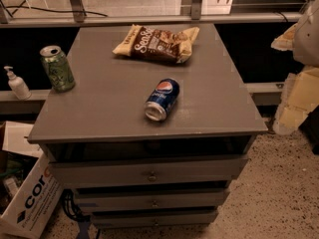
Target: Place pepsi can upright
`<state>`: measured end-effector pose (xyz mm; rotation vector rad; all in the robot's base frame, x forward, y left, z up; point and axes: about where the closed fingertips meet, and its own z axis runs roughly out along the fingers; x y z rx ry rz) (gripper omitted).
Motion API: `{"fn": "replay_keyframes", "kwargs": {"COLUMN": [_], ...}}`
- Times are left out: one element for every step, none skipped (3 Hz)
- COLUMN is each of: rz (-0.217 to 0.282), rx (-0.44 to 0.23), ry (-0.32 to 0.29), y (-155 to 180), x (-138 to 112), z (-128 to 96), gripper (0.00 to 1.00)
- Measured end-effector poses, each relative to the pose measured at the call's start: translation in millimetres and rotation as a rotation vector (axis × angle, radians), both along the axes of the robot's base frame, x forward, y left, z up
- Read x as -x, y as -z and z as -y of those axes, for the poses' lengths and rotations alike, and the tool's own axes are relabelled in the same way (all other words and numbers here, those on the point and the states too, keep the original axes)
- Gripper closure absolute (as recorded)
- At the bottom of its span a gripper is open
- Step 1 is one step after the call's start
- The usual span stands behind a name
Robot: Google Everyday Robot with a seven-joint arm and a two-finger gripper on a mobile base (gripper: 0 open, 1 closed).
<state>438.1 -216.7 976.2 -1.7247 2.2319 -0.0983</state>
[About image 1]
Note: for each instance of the white pump bottle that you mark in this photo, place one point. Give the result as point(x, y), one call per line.
point(17, 85)

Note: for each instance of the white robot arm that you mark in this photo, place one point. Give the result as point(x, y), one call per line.
point(306, 39)

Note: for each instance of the grey drawer cabinet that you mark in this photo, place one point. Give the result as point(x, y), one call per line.
point(127, 170)

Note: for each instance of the white cardboard box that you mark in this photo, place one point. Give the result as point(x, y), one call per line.
point(33, 204)

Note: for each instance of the green soda can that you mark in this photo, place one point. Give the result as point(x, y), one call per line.
point(57, 68)

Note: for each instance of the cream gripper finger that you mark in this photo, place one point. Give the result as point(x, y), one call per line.
point(299, 98)
point(285, 41)

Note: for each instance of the brown chip bag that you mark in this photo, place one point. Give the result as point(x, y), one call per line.
point(158, 45)

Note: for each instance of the blue pepsi can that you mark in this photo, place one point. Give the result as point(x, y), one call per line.
point(162, 99)

